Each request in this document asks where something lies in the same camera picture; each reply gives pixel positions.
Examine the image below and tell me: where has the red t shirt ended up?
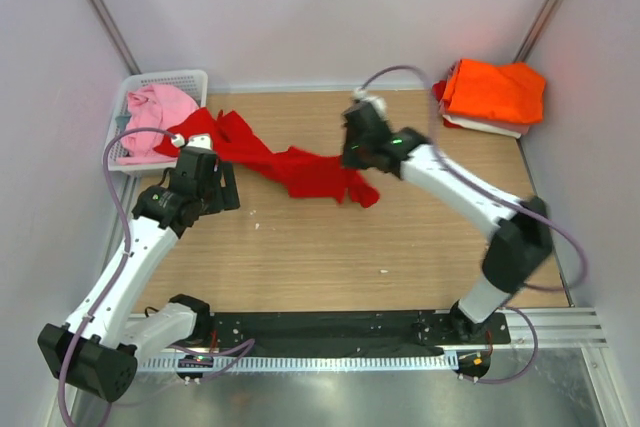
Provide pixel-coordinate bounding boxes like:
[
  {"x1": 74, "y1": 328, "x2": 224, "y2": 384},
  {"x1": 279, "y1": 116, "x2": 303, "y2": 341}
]
[
  {"x1": 432, "y1": 80, "x2": 447, "y2": 102},
  {"x1": 169, "y1": 108, "x2": 380, "y2": 208}
]

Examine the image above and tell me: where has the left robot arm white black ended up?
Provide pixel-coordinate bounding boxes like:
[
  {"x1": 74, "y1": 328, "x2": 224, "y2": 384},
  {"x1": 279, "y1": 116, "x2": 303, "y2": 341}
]
[{"x1": 37, "y1": 135, "x2": 240, "y2": 403}]

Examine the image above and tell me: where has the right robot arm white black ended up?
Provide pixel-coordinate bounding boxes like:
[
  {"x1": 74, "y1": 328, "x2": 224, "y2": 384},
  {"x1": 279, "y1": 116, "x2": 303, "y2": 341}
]
[{"x1": 342, "y1": 97, "x2": 552, "y2": 343}]

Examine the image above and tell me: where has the red folded t shirt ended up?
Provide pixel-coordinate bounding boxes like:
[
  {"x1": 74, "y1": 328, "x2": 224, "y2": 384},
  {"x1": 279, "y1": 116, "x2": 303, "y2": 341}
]
[{"x1": 432, "y1": 80, "x2": 447, "y2": 102}]

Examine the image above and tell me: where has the white plastic basket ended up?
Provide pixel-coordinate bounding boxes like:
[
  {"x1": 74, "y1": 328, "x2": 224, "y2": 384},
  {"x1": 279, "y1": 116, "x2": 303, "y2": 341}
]
[{"x1": 104, "y1": 70, "x2": 208, "y2": 176}]

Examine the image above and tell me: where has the white folded t shirt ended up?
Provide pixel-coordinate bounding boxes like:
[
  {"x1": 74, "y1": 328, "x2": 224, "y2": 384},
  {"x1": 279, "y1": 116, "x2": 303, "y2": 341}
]
[{"x1": 443, "y1": 115, "x2": 522, "y2": 139}]

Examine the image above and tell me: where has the orange folded t shirt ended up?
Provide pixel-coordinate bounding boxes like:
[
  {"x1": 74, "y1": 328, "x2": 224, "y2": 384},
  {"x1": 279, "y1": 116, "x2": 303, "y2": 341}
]
[{"x1": 441, "y1": 59, "x2": 546, "y2": 126}]

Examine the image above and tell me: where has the pink folded t shirt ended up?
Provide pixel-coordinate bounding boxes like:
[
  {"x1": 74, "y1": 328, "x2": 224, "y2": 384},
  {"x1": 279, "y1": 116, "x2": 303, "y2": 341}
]
[{"x1": 517, "y1": 124, "x2": 531, "y2": 135}]

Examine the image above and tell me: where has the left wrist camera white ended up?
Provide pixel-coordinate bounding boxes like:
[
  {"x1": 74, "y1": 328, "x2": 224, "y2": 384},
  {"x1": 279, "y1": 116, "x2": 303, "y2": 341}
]
[{"x1": 171, "y1": 134, "x2": 213, "y2": 150}]

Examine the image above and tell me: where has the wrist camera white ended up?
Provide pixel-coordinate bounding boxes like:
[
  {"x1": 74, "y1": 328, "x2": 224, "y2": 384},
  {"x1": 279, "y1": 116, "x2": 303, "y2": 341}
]
[
  {"x1": 171, "y1": 134, "x2": 213, "y2": 150},
  {"x1": 352, "y1": 88, "x2": 387, "y2": 115}
]

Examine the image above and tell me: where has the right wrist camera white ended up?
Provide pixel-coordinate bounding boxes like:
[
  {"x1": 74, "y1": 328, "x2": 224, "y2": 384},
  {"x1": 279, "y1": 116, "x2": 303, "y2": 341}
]
[{"x1": 352, "y1": 88, "x2": 387, "y2": 115}]

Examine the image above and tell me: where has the left corner aluminium post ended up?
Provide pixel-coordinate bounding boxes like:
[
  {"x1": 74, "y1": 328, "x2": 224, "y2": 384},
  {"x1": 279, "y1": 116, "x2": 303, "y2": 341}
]
[{"x1": 87, "y1": 0, "x2": 142, "y2": 75}]

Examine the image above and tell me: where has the corner aluminium post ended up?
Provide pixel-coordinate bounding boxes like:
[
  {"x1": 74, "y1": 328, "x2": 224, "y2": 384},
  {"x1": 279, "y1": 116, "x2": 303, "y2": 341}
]
[
  {"x1": 510, "y1": 0, "x2": 595, "y2": 64},
  {"x1": 87, "y1": 0, "x2": 142, "y2": 75}
]

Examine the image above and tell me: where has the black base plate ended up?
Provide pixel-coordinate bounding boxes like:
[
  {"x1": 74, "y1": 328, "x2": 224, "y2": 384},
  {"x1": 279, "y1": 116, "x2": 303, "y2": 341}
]
[{"x1": 213, "y1": 310, "x2": 511, "y2": 359}]

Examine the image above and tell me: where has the white slotted cable duct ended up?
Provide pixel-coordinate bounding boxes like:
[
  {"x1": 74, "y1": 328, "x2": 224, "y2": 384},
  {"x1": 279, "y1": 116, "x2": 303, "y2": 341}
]
[{"x1": 138, "y1": 351, "x2": 459, "y2": 374}]

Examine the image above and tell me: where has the right corner aluminium post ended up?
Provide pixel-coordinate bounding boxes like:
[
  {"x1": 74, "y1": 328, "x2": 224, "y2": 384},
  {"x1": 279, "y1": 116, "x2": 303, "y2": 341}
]
[{"x1": 510, "y1": 0, "x2": 595, "y2": 64}]

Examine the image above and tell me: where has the aluminium rail frame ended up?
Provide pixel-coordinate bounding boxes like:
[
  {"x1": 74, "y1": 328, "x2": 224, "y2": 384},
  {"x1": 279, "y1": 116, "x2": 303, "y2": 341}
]
[{"x1": 58, "y1": 307, "x2": 610, "y2": 354}]

